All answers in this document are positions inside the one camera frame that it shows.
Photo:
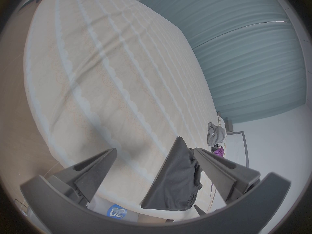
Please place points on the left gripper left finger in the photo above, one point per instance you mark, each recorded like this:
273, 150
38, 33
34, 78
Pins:
91, 173

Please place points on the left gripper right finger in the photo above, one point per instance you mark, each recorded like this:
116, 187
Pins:
226, 177

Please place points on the pile of clothes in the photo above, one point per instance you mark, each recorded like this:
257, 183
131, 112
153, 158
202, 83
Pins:
216, 134

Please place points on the bed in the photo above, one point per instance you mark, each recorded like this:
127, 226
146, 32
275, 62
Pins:
117, 82

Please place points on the black garment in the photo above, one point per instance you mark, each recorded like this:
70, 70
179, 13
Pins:
174, 177

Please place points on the blue-green curtain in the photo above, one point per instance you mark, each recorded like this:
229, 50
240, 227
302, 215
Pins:
243, 57

